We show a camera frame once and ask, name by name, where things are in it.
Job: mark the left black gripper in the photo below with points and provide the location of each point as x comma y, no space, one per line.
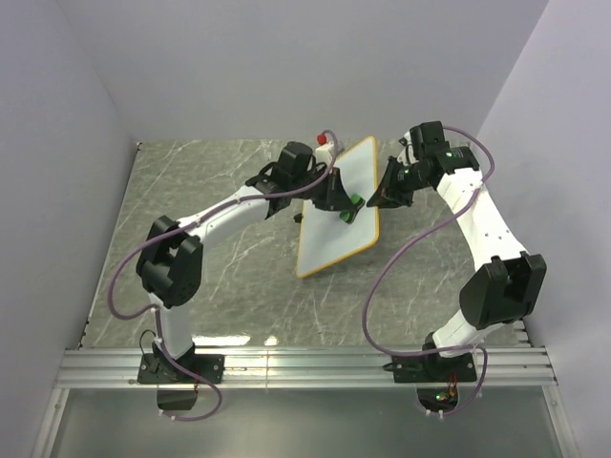
335,197

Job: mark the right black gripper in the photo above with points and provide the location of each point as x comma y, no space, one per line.
380,196

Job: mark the green whiteboard eraser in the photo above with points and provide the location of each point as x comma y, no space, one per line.
349,215

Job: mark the yellow framed whiteboard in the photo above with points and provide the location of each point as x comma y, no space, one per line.
328,237

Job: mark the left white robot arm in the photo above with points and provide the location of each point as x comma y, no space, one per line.
170,267

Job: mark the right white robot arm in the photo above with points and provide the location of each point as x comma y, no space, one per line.
507,278

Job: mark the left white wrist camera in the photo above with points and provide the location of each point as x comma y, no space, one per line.
325,151

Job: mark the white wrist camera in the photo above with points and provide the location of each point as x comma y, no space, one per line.
406,156
325,151

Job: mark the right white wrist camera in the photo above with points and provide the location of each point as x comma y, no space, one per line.
406,156

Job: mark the aluminium mounting rail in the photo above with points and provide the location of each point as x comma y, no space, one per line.
277,368

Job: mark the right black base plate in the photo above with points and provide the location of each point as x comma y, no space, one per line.
432,369

